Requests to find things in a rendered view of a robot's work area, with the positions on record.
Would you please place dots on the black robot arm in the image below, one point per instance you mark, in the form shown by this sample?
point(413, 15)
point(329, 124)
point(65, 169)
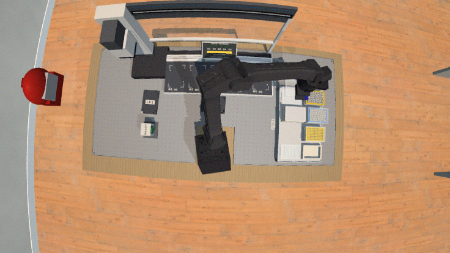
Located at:
point(239, 76)

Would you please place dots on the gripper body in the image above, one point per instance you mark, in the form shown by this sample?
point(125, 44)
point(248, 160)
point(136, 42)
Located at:
point(299, 90)

